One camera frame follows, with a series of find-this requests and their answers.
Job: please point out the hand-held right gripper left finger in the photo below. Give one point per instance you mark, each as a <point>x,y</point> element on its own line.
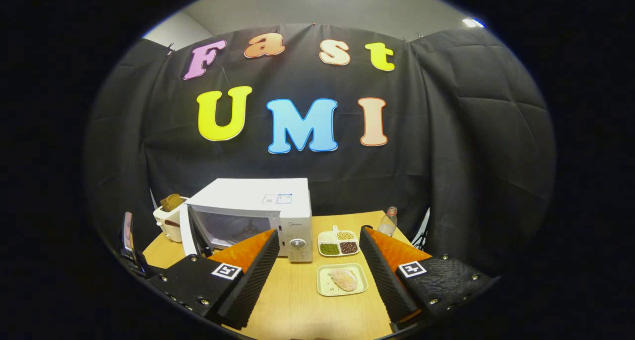
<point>253,280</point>

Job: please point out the cream toaster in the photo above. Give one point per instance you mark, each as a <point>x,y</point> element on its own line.
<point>168,231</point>

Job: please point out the brown bread slice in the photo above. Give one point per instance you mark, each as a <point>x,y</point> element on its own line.
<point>172,202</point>

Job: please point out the clear plastic bottle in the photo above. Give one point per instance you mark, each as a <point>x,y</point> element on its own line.
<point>387,226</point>

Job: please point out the white divided bean dish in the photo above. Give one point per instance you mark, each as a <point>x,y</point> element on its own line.
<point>329,248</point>

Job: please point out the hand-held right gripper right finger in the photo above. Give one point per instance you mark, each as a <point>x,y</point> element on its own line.
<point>382,275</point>

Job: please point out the white microwave oven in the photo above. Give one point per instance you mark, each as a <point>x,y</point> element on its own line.
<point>248,196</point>

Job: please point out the black backdrop cloth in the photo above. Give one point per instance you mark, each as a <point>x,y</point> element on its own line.
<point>446,156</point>

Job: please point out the pale green square plate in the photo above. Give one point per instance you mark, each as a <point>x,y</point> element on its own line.
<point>325,285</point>

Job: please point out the small ceiling light panel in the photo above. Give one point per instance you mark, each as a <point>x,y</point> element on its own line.
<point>472,23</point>

